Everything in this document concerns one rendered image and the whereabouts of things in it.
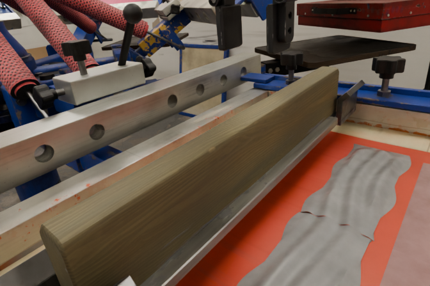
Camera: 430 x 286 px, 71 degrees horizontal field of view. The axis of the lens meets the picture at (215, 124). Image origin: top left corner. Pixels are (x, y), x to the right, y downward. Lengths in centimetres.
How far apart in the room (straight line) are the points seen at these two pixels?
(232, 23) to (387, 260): 25
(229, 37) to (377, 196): 22
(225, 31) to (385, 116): 32
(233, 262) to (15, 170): 25
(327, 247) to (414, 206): 12
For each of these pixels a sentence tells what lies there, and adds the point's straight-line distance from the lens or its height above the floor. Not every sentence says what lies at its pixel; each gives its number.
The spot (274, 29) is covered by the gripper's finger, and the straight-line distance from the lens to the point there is 26.
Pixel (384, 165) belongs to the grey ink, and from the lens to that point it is 43.
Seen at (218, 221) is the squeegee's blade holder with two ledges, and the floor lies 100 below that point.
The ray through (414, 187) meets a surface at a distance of 41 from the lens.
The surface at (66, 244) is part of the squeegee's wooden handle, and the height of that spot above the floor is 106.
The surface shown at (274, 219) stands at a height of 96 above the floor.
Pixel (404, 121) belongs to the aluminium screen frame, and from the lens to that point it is 53.
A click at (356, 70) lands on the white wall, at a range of 239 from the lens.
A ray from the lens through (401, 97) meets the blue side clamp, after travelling 55.
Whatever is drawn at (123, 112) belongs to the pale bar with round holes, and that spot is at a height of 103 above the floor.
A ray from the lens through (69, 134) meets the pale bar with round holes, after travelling 41.
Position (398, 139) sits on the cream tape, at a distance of 51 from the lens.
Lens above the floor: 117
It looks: 23 degrees down
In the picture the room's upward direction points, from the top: 5 degrees counter-clockwise
